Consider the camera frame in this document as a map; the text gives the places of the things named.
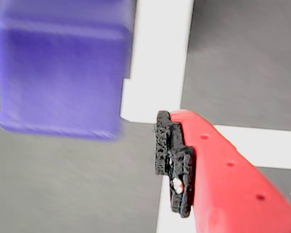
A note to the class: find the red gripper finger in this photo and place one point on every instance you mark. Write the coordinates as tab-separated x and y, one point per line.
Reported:
232	194

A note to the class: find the blue cube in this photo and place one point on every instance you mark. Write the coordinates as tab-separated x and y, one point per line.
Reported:
60	77

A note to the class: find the black white marker checkerboard mat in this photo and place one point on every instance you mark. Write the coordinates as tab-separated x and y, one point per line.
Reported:
245	60

